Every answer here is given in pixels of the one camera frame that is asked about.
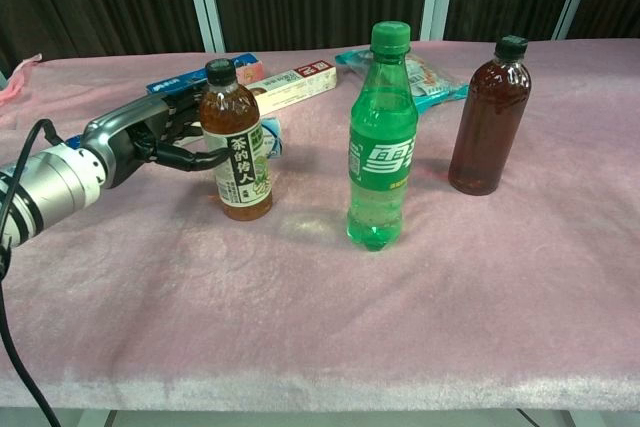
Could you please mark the black and grey left robot hand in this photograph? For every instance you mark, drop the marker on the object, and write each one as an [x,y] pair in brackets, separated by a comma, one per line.
[117,129]

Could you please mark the tea bottle with white label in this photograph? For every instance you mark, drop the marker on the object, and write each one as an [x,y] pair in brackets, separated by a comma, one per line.
[245,167]

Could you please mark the unlabelled dark red drink bottle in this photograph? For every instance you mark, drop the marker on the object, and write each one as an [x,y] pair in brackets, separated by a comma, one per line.
[487,122]

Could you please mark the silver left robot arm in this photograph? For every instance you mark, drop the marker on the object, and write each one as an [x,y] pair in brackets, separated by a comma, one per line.
[50,184]

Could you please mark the blue Oreo cookie box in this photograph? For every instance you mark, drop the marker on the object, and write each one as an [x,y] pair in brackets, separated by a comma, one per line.
[170,86]

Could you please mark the small blue white box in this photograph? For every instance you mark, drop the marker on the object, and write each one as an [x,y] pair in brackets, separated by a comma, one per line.
[273,139]

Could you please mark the long cream biscuit box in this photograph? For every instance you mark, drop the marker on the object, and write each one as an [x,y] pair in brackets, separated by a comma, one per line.
[295,88]

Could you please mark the green Sprite bottle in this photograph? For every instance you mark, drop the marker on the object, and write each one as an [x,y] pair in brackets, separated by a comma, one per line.
[382,162]

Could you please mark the pink plush table cloth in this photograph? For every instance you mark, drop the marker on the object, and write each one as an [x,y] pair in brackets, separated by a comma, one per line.
[320,307]

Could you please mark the teal snack bag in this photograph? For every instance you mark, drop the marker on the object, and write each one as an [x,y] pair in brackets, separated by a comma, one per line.
[436,84]

